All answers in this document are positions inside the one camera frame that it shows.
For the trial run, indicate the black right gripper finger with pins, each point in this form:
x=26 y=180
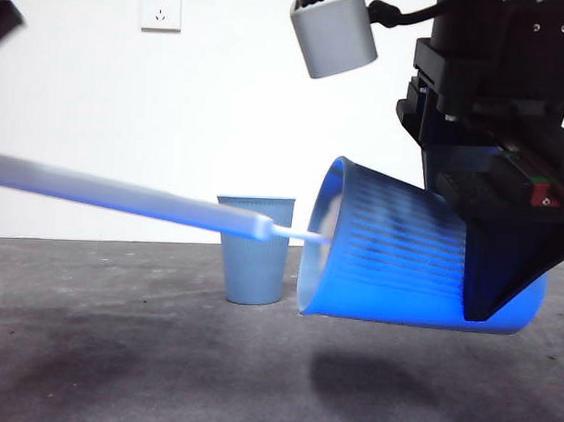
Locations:
x=503 y=256

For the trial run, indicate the white wall socket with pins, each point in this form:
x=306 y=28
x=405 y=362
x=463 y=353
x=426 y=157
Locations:
x=161 y=10

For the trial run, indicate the blue ribbed plastic cup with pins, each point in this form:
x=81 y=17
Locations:
x=391 y=270
x=252 y=275

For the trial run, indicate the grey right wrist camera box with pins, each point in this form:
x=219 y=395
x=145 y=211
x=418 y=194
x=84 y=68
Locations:
x=334 y=37

